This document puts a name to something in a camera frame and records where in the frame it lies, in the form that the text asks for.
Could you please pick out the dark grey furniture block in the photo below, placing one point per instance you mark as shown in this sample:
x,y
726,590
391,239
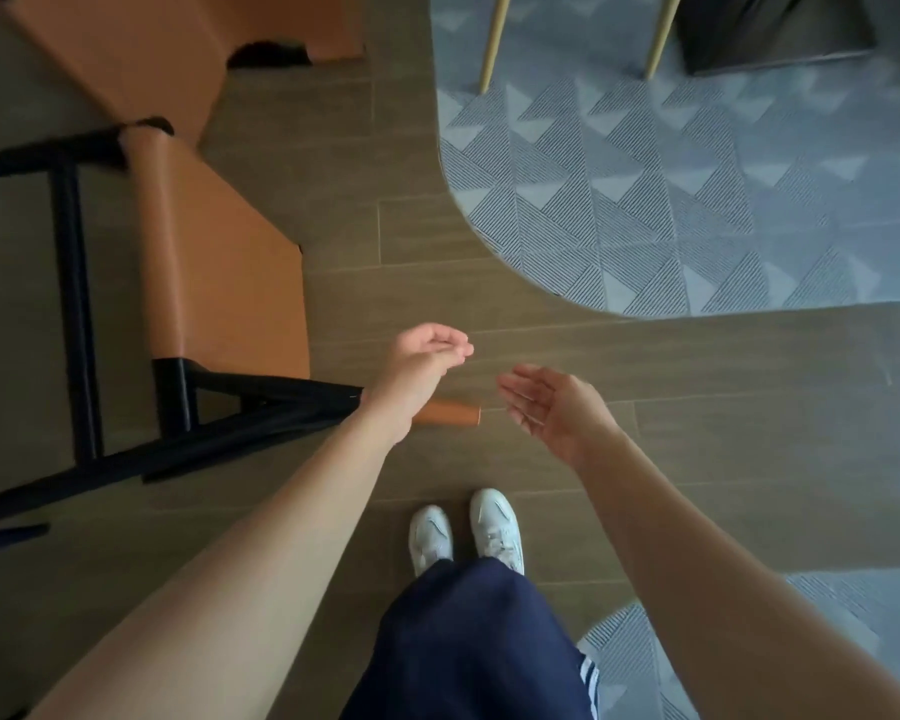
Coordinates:
x,y
772,26

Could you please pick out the person's right thumb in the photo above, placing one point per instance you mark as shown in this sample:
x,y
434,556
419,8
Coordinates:
x,y
534,372

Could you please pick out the person's left hand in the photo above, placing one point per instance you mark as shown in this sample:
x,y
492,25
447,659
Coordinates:
x,y
405,374

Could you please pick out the person's white right shoe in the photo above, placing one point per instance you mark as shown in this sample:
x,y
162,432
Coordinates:
x,y
497,528

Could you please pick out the person's white left shoe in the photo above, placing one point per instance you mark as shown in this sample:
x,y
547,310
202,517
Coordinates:
x,y
429,538

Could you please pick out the navy white-striped trousers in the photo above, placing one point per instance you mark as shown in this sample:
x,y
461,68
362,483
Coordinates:
x,y
465,644

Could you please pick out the person's right forearm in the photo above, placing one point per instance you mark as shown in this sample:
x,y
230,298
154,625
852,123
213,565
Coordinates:
x,y
720,577

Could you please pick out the person's left forearm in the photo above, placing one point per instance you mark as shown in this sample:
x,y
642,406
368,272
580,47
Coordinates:
x,y
262,554

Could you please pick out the orange leather black frame chair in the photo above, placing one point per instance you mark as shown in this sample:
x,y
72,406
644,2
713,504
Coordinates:
x,y
157,44
217,247

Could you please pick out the person's right hand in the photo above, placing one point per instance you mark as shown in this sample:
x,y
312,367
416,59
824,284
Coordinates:
x,y
570,416

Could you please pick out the person's left fingers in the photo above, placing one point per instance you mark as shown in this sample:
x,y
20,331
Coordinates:
x,y
450,343

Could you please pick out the blue triangle patterned rug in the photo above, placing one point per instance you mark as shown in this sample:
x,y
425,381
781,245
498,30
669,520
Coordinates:
x,y
660,179
795,629

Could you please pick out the person's white shoe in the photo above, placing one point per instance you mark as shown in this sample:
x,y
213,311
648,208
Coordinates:
x,y
497,528
429,538

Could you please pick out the gold metal furniture leg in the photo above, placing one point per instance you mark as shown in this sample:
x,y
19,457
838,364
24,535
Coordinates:
x,y
494,41
663,33

